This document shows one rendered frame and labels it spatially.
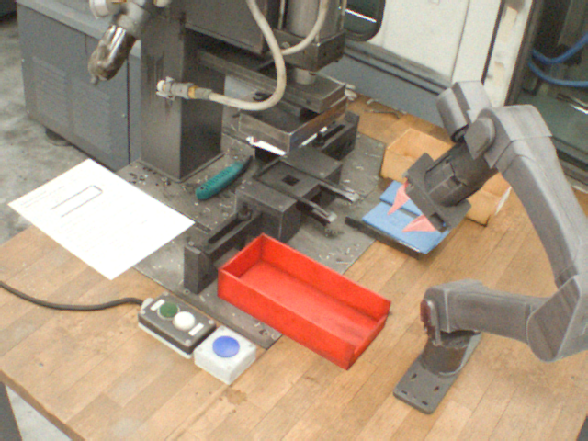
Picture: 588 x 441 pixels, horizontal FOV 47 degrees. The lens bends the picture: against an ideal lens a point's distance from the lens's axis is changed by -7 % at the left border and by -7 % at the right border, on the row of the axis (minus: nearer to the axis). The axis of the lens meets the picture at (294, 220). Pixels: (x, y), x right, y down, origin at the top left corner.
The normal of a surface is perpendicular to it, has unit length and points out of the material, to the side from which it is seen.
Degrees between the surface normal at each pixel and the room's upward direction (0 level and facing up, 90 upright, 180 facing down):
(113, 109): 90
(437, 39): 90
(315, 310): 0
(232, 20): 90
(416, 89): 90
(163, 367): 0
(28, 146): 0
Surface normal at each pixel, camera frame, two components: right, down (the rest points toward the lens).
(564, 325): -0.93, 0.15
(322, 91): 0.11, -0.78
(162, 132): -0.56, 0.47
